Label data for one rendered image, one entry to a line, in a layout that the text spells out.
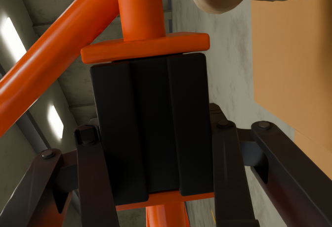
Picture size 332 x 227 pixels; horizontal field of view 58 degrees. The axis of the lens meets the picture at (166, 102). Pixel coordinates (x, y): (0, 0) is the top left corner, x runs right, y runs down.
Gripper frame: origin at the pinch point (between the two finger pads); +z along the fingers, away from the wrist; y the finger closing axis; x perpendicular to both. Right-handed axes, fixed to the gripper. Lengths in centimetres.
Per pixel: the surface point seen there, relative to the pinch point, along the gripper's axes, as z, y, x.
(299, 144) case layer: 75, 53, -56
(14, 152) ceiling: 685, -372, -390
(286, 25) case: 9.6, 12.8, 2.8
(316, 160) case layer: 63, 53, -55
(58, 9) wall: 1051, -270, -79
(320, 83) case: 3.3, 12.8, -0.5
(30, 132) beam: 760, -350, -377
